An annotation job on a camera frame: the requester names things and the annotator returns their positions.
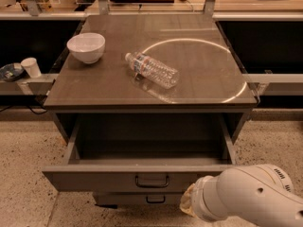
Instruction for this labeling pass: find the grey top drawer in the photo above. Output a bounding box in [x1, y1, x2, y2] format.
[43, 113, 233, 193]

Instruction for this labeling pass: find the grey drawer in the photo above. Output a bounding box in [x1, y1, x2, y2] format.
[93, 192, 182, 205]
[43, 113, 233, 193]

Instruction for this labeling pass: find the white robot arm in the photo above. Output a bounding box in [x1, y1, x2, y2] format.
[180, 164, 303, 227]

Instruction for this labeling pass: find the grey lower drawer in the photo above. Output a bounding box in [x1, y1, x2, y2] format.
[93, 192, 182, 205]

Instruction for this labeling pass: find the dark grey drawer cabinet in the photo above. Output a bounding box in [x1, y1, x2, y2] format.
[45, 14, 259, 141]

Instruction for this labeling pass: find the clear plastic water bottle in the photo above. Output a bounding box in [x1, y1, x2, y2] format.
[125, 52, 179, 89]

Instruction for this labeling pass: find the white ceramic bowl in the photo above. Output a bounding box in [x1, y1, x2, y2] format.
[67, 32, 105, 64]

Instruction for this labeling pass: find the white paper cup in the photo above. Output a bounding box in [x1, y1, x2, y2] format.
[21, 58, 41, 79]

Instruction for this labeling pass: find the dark round plate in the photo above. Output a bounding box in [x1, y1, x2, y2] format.
[0, 62, 26, 82]

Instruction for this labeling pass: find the black lower drawer handle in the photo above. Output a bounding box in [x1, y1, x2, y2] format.
[146, 195, 166, 204]

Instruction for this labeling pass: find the black drawer handle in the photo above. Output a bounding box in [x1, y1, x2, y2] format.
[134, 174, 169, 188]
[146, 195, 166, 204]

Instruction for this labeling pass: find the black top drawer handle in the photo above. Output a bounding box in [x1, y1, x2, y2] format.
[134, 174, 169, 188]

